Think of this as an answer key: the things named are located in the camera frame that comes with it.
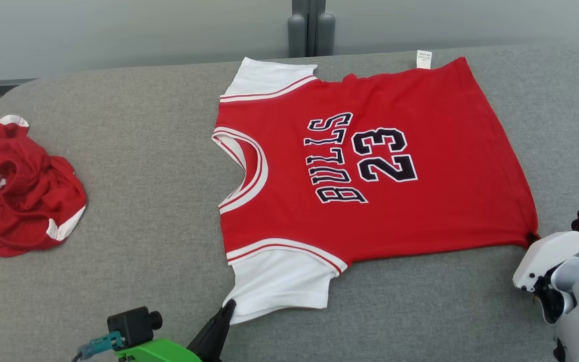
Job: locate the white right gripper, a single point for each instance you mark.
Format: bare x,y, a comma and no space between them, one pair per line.
556,249

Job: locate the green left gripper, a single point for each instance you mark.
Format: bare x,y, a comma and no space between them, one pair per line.
161,352

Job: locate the red Bulls 23 jersey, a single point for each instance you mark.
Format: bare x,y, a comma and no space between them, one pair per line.
420,216

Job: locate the red Bulls 23 shorts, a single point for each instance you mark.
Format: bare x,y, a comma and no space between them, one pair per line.
23,201

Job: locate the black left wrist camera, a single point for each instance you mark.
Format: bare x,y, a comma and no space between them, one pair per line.
131,324

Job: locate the grey partition post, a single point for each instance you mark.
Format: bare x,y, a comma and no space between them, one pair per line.
297,30

